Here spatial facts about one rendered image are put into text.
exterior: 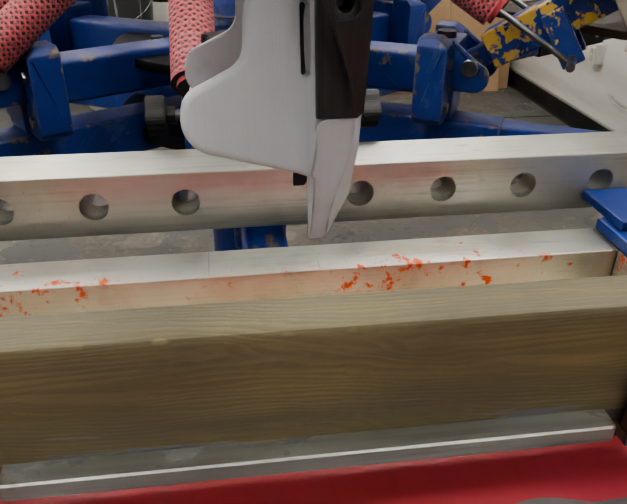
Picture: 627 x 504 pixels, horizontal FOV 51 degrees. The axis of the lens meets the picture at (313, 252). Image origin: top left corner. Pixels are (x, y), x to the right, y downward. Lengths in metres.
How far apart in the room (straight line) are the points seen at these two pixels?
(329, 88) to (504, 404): 0.20
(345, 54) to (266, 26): 0.03
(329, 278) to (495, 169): 0.17
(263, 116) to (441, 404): 0.18
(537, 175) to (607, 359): 0.24
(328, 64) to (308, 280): 0.28
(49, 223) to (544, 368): 0.36
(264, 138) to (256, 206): 0.29
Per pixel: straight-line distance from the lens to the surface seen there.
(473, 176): 0.54
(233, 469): 0.32
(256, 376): 0.30
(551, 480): 0.39
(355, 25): 0.20
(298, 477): 0.37
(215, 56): 0.28
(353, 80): 0.21
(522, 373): 0.34
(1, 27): 0.88
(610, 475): 0.40
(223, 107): 0.22
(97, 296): 0.47
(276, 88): 0.22
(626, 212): 0.56
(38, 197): 0.52
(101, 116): 1.02
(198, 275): 0.46
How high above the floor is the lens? 1.23
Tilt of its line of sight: 30 degrees down
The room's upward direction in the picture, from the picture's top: 1 degrees clockwise
